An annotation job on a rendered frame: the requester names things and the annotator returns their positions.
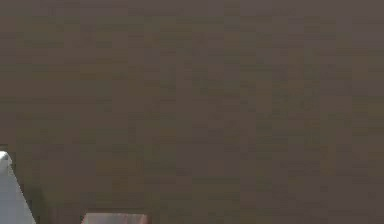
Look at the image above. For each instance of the reddish brown box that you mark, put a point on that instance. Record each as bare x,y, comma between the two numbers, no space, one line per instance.
115,219

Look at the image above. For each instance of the white furniture corner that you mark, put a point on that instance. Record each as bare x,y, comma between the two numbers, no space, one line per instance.
11,196

